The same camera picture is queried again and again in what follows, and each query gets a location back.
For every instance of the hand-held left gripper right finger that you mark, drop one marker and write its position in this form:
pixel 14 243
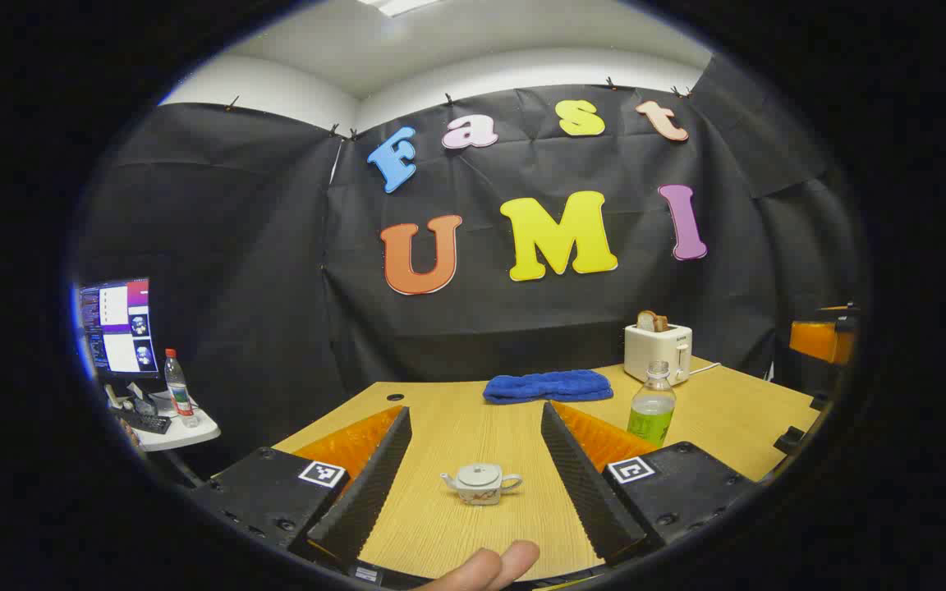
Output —
pixel 584 484

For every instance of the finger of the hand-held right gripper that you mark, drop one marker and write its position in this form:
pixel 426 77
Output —
pixel 819 340

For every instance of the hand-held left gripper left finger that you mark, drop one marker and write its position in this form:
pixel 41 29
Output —
pixel 366 492

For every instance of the green label water bottle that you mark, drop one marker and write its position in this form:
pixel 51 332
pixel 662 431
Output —
pixel 650 419

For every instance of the white ceramic teacup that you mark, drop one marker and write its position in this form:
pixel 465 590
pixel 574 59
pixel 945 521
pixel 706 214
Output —
pixel 481 495

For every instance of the red cap clear bottle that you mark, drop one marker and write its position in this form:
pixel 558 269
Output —
pixel 181 394

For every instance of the blue towel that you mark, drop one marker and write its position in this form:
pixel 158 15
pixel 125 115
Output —
pixel 547 386

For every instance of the white toaster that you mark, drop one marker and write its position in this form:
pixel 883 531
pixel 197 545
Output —
pixel 655 353

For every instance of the bread slice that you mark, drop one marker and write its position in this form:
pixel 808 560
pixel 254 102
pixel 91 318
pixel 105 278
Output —
pixel 650 322

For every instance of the white side table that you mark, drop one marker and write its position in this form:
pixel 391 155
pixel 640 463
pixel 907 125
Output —
pixel 185 433

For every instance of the black backdrop cloth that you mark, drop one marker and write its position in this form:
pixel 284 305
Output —
pixel 276 287

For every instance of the black keyboard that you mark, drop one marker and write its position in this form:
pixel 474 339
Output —
pixel 146 422

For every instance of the computer monitor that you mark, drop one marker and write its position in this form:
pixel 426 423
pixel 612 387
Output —
pixel 120 328

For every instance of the black table edge bracket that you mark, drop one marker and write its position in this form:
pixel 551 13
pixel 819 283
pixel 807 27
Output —
pixel 819 400
pixel 789 440

